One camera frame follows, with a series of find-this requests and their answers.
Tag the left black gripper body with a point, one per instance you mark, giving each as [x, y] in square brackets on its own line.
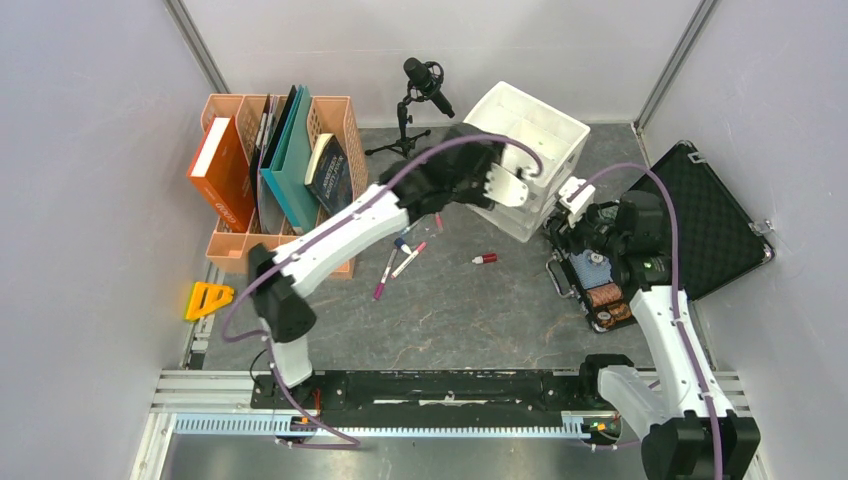
[470, 188]

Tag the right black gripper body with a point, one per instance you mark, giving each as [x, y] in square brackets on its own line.
[590, 232]

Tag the pink white marker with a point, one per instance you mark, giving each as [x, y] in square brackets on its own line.
[408, 260]

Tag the blue cap white marker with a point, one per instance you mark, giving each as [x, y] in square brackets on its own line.
[402, 245]

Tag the white plastic drawer unit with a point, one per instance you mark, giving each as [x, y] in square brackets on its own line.
[555, 137]

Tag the dark blue hardcover book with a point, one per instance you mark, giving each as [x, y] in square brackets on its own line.
[328, 175]

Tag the peach plastic file organizer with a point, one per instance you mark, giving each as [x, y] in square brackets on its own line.
[228, 250]

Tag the orange book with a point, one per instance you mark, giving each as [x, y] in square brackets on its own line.
[220, 173]

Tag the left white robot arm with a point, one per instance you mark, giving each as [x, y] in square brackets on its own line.
[281, 280]

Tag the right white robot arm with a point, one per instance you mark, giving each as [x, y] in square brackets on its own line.
[687, 428]

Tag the black open carrying case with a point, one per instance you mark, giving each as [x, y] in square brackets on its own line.
[681, 199]

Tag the magenta marker pen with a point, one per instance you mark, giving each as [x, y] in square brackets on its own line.
[385, 275]

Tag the green file folder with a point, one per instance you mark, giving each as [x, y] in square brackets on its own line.
[286, 175]

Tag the yellow orange block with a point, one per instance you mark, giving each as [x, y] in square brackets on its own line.
[206, 298]

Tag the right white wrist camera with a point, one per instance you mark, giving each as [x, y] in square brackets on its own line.
[575, 196]

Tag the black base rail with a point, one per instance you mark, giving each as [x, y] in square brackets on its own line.
[440, 398]

